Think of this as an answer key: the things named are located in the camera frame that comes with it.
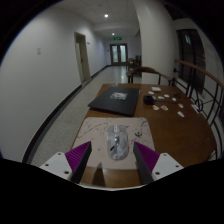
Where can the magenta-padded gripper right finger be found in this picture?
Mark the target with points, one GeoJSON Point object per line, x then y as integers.
{"type": "Point", "coordinates": [166, 166]}

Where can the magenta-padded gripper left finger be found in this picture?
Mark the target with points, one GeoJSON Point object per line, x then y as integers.
{"type": "Point", "coordinates": [55, 165]}

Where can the transparent computer mouse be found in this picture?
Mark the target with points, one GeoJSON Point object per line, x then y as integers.
{"type": "Point", "coordinates": [117, 143]}

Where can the marble-print mouse pad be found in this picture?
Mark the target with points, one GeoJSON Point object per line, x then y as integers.
{"type": "Point", "coordinates": [96, 131]}

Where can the orange and white sticker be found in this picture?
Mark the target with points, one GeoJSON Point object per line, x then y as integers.
{"type": "Point", "coordinates": [164, 107]}

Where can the cream figure sticker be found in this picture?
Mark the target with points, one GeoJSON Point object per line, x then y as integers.
{"type": "Point", "coordinates": [156, 107]}

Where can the red and white sticker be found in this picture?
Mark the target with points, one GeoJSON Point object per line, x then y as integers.
{"type": "Point", "coordinates": [180, 105]}

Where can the small white sticker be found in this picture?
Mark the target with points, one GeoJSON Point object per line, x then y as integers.
{"type": "Point", "coordinates": [160, 97]}
{"type": "Point", "coordinates": [166, 95]}
{"type": "Point", "coordinates": [151, 93]}
{"type": "Point", "coordinates": [174, 99]}

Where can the small black box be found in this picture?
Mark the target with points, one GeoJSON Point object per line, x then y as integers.
{"type": "Point", "coordinates": [148, 100]}

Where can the small white box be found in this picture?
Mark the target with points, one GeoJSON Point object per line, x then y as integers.
{"type": "Point", "coordinates": [156, 89]}

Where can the black closed laptop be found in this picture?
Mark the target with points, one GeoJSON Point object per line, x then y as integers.
{"type": "Point", "coordinates": [110, 101]}

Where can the wooden armchair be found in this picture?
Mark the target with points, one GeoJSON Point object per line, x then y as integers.
{"type": "Point", "coordinates": [146, 70]}

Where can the black railing with wooden handrail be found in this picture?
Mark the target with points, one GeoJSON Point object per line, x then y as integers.
{"type": "Point", "coordinates": [200, 71]}

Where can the white side door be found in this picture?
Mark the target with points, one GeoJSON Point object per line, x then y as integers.
{"type": "Point", "coordinates": [82, 56]}

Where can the dark window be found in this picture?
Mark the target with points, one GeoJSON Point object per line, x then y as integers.
{"type": "Point", "coordinates": [191, 56]}

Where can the glass double door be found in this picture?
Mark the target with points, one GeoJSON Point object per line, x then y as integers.
{"type": "Point", "coordinates": [118, 53]}

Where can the green exit sign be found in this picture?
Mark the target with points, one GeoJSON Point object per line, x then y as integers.
{"type": "Point", "coordinates": [117, 38]}

